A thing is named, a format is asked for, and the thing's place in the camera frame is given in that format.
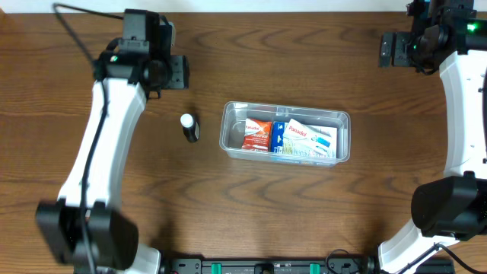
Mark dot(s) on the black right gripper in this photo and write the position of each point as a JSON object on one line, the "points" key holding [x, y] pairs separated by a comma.
{"points": [[390, 49]]}

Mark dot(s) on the red Panadol ActiFast box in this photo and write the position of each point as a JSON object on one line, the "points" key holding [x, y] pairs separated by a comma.
{"points": [[256, 135]]}

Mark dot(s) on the clear plastic container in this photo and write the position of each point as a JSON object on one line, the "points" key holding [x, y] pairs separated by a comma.
{"points": [[236, 113]]}

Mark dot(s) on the dark syrup bottle white cap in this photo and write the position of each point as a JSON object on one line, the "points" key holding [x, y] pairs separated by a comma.
{"points": [[191, 128]]}

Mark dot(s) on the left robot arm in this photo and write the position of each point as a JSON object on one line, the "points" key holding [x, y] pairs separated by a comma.
{"points": [[84, 226]]}

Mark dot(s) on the white Panadol box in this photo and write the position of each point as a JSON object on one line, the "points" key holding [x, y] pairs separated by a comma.
{"points": [[309, 141]]}

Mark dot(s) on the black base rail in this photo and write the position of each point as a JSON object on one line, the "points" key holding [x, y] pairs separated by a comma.
{"points": [[339, 264]]}

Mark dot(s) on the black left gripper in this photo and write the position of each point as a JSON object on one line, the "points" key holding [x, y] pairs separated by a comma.
{"points": [[179, 71]]}

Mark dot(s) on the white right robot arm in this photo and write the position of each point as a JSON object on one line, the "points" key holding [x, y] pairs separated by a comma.
{"points": [[448, 39]]}

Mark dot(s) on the blue KoolFever box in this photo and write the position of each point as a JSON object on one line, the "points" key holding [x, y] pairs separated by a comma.
{"points": [[277, 140]]}

